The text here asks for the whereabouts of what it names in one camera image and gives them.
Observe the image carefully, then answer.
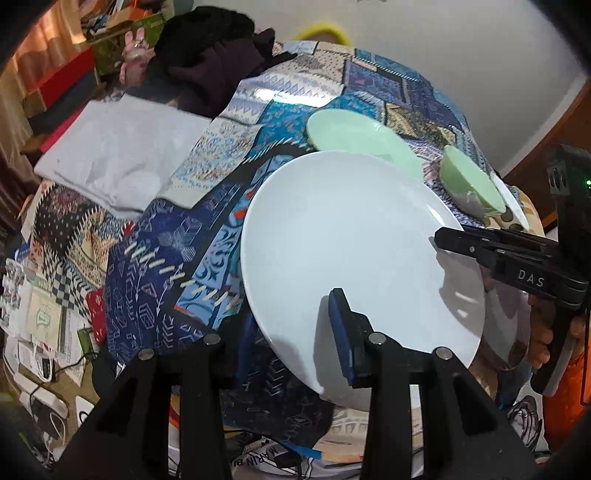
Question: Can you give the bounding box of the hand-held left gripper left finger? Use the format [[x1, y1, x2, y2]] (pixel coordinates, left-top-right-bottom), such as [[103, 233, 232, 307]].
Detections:
[[55, 314, 257, 480]]

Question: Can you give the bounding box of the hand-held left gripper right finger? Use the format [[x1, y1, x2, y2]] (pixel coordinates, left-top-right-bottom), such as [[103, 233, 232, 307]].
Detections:
[[321, 287, 550, 480]]

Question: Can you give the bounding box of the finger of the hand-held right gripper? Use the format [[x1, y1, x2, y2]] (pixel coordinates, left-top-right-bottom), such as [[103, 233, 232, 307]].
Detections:
[[462, 224, 558, 252], [434, 227, 513, 269]]

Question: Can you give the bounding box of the large white plate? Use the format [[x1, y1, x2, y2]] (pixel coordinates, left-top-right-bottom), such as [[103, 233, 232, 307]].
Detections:
[[240, 151, 486, 409]]

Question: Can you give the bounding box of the person's right hand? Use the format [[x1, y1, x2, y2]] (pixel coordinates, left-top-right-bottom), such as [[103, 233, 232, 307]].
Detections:
[[526, 293, 591, 370]]

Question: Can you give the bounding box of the beige fleece blanket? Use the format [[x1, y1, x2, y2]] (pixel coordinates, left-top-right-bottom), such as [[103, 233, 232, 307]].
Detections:
[[512, 185, 546, 232]]

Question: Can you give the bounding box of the green bowl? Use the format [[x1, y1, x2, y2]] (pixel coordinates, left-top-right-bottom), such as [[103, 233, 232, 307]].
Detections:
[[438, 144, 508, 217]]

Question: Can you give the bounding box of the white printed bag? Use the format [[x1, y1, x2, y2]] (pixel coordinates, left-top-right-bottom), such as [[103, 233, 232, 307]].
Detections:
[[231, 434, 365, 480]]

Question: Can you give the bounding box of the blue patchwork blanket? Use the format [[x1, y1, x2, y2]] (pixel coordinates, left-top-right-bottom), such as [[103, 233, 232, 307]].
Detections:
[[14, 39, 546, 462]]

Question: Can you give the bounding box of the red patterned pouch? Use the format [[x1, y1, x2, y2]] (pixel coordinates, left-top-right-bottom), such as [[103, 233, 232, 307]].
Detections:
[[85, 288, 108, 344]]

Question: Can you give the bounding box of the green plate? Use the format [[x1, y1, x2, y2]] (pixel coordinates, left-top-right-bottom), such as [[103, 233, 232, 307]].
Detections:
[[306, 109, 426, 182]]

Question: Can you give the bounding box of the white power strip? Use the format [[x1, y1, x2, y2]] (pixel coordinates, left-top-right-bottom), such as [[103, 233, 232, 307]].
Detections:
[[14, 369, 70, 416]]

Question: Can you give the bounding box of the stack of papers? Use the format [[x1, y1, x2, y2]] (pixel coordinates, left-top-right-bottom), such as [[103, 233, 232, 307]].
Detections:
[[0, 258, 93, 384]]

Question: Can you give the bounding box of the cartoon print cloth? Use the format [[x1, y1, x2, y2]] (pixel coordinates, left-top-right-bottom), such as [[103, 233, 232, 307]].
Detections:
[[505, 388, 548, 455]]

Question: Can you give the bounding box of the orange clothing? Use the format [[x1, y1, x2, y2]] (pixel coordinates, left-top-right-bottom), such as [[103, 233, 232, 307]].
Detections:
[[542, 318, 591, 453]]

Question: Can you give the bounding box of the white folded cloth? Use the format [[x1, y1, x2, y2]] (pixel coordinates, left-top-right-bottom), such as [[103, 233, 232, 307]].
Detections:
[[34, 99, 213, 220]]

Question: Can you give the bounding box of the dark clothes pile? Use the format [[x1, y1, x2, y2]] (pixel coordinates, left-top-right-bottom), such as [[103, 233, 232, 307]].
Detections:
[[124, 7, 298, 118]]

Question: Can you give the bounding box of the red cabinet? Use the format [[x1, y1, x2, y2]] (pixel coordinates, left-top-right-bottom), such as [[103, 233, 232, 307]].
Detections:
[[14, 46, 100, 107]]

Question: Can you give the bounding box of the pink bunny doll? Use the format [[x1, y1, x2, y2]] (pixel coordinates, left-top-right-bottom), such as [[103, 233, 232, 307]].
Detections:
[[117, 28, 153, 84]]

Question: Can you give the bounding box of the green box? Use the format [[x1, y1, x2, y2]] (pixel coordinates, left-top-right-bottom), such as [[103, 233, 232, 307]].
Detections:
[[95, 14, 164, 75]]

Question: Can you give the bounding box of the orange curtain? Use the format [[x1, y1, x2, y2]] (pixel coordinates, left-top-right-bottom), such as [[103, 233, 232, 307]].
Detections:
[[0, 4, 79, 84]]

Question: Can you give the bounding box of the yellow ring-shaped object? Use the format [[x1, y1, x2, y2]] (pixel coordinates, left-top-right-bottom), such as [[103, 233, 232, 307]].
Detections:
[[295, 25, 354, 47]]

